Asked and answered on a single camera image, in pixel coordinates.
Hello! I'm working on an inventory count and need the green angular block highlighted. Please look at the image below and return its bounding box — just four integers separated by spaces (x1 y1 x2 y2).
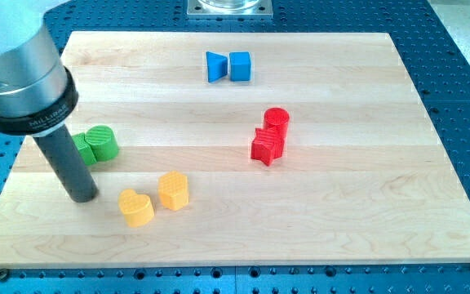
72 133 97 166

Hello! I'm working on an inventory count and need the red star block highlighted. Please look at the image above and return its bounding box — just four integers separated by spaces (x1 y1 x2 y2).
251 127 285 166

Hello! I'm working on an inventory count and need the blue perforated breadboard table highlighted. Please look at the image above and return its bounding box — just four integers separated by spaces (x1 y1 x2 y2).
0 0 470 293

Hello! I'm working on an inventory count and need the yellow hexagon block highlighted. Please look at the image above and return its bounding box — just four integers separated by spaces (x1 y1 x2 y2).
157 171 189 211

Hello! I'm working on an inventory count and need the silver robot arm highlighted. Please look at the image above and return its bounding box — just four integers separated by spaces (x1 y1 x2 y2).
0 0 68 118

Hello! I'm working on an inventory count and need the blue cube block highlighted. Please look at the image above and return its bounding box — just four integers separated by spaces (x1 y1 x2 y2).
229 51 251 82

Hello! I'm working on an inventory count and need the yellow heart block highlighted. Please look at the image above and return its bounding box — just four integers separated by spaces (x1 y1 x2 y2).
117 189 155 228

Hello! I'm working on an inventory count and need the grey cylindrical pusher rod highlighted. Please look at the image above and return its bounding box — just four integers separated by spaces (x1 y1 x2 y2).
33 125 98 203

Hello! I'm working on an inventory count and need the green cylinder block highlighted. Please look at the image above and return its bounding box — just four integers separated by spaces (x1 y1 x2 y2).
85 125 119 162

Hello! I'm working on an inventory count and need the wooden board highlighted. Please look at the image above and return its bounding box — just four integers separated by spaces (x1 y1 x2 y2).
0 31 470 268

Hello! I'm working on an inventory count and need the blue triangle block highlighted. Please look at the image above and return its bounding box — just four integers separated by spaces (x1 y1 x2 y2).
206 51 228 82

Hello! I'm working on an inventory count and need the red cylinder block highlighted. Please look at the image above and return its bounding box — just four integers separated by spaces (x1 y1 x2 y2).
263 107 290 139

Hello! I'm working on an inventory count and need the black wrist adapter ring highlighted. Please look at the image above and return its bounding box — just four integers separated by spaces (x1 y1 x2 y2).
0 67 80 136

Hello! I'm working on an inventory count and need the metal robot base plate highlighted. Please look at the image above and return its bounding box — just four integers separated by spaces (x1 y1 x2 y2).
186 0 273 20

